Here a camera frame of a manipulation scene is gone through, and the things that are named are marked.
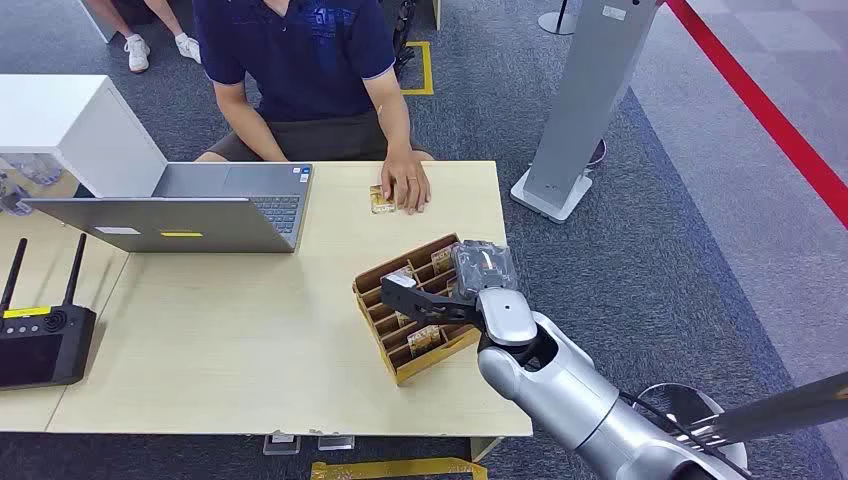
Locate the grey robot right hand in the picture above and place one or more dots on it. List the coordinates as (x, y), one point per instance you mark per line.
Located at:
(484, 268)

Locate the person's left hand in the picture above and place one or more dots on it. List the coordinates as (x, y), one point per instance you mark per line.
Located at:
(405, 182)

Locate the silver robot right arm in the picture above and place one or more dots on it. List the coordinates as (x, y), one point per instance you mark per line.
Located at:
(563, 391)

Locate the person's right forearm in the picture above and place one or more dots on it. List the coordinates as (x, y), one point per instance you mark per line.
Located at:
(248, 129)

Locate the person's left forearm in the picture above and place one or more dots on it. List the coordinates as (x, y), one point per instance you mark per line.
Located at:
(394, 126)

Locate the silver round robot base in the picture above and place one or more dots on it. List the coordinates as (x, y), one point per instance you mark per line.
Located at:
(676, 401)

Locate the cardboard card tray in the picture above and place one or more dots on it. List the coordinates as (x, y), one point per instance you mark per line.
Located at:
(430, 361)

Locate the person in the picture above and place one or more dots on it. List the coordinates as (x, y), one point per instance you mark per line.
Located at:
(298, 60)
(136, 50)

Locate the blue laptop sticker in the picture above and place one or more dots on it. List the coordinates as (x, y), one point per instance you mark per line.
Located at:
(303, 173)

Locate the yellow floor tape square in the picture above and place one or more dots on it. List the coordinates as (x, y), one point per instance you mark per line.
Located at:
(427, 66)

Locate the black floor equipment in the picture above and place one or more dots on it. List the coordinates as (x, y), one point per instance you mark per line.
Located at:
(404, 33)

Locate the dark round floor base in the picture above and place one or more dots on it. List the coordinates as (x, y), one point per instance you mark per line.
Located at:
(597, 152)

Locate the white furniture panel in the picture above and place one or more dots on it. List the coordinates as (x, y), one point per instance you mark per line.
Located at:
(436, 13)
(96, 20)

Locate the table leg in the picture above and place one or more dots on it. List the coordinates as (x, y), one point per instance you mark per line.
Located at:
(484, 447)

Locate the grey kiosk stand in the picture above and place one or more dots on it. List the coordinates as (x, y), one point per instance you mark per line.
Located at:
(583, 99)

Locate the grey laptop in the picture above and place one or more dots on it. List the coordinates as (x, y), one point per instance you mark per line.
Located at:
(199, 225)

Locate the yellow floor tape strip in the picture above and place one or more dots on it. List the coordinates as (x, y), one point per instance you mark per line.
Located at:
(397, 469)

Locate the stanchion base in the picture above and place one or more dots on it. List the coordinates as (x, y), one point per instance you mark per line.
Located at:
(556, 23)

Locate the clear plastic holder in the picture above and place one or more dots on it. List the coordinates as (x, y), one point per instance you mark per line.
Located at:
(281, 444)
(334, 442)

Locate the yellow laptop label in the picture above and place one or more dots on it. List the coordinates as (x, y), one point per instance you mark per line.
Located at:
(181, 234)

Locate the white kiosk label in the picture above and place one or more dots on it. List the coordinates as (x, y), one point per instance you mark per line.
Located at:
(614, 12)

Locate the red floor tape line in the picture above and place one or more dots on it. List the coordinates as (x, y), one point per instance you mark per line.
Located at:
(762, 109)

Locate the dark grey metal bar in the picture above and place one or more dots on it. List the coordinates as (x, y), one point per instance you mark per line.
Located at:
(782, 407)

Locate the white cabinet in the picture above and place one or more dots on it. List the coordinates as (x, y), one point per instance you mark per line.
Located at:
(60, 112)

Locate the clear plastic packaging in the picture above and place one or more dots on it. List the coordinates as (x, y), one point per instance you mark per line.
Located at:
(33, 169)

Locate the yellow controller label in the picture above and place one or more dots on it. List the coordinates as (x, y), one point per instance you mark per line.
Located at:
(26, 312)

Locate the black remote controller with antennas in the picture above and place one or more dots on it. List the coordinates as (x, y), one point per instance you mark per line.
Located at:
(40, 351)

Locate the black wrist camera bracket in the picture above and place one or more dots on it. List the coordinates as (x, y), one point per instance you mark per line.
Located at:
(437, 308)

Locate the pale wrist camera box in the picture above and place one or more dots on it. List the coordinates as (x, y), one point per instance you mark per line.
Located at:
(401, 281)

